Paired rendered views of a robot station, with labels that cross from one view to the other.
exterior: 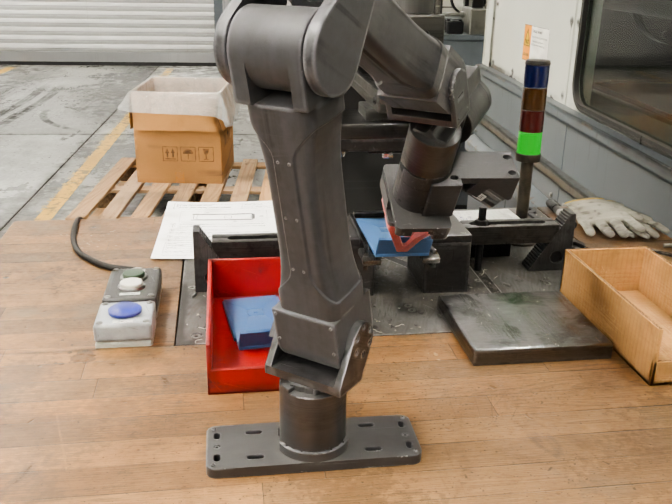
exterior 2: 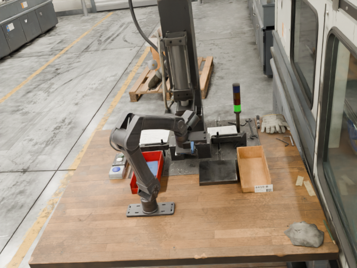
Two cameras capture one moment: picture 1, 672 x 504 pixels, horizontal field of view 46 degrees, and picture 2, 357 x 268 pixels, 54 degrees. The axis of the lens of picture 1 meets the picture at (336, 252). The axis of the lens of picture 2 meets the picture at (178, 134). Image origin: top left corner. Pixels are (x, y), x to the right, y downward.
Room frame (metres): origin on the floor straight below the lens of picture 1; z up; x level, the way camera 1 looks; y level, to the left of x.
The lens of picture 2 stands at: (-0.39, -0.45, 1.90)
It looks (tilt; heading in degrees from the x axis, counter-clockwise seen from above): 30 degrees down; 16
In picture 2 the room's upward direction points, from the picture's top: 9 degrees counter-clockwise
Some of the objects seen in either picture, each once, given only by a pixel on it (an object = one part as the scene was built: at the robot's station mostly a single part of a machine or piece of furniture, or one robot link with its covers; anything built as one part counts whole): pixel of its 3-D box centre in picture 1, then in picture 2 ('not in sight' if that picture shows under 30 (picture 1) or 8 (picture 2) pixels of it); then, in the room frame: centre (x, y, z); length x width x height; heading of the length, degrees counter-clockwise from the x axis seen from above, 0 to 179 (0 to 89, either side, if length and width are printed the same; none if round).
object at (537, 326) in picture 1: (519, 325); (217, 172); (0.90, -0.23, 0.91); 0.17 x 0.16 x 0.02; 98
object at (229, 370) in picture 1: (258, 317); (147, 171); (0.86, 0.09, 0.93); 0.25 x 0.12 x 0.06; 8
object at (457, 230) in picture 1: (393, 228); (189, 140); (1.06, -0.08, 0.98); 0.20 x 0.10 x 0.01; 98
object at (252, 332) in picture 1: (259, 313); (149, 168); (0.89, 0.09, 0.92); 0.15 x 0.07 x 0.03; 15
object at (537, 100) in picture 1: (534, 98); (236, 94); (1.24, -0.31, 1.14); 0.04 x 0.04 x 0.03
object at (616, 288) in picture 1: (650, 311); (253, 168); (0.90, -0.40, 0.93); 0.25 x 0.13 x 0.08; 8
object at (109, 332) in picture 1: (126, 333); (117, 174); (0.87, 0.26, 0.90); 0.07 x 0.07 x 0.06; 8
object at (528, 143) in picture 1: (529, 142); (237, 107); (1.24, -0.31, 1.07); 0.04 x 0.04 x 0.03
